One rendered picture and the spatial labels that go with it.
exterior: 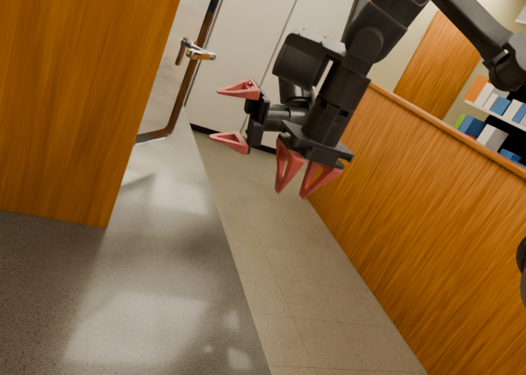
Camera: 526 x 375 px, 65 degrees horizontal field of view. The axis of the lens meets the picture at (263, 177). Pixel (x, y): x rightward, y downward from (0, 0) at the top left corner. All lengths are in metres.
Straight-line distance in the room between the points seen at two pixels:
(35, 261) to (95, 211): 0.12
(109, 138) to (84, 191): 0.09
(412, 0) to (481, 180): 2.00
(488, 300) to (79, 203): 2.03
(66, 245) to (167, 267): 0.14
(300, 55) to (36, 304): 0.44
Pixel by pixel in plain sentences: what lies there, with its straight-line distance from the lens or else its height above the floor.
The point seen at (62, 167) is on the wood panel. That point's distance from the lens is 0.63.
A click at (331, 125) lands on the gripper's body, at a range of 0.57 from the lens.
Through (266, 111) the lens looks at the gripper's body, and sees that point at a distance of 0.81.
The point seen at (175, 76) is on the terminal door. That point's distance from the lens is 0.86.
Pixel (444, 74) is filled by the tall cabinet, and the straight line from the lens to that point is 5.58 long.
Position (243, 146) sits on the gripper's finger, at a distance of 0.84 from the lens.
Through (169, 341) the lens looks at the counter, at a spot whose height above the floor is 0.94.
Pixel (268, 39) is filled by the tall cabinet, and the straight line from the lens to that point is 3.98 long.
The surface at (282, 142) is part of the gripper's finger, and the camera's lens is 0.59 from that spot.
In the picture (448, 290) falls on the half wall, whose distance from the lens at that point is 2.49.
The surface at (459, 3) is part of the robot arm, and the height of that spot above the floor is 1.50.
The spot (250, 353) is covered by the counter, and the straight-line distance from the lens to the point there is 0.57.
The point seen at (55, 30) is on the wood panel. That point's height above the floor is 1.20.
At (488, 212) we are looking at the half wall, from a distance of 2.41.
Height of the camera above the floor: 1.33
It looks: 21 degrees down
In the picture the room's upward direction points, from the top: 25 degrees clockwise
